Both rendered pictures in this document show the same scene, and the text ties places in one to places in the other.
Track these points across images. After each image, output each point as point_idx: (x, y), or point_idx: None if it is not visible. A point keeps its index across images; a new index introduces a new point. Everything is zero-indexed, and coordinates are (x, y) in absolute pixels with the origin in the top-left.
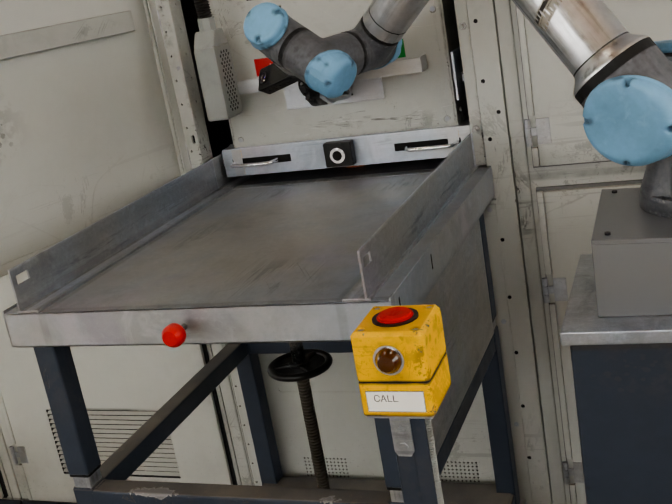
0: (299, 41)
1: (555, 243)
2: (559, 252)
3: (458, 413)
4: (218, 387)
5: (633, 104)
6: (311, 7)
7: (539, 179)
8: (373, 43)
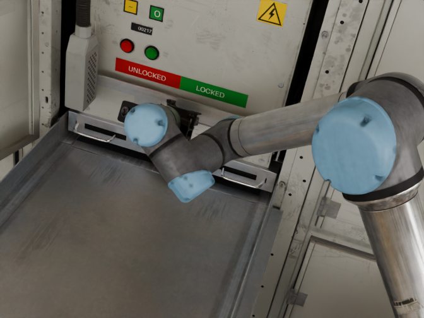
0: (172, 153)
1: (310, 274)
2: (310, 280)
3: None
4: None
5: None
6: (179, 40)
7: (315, 231)
8: (232, 154)
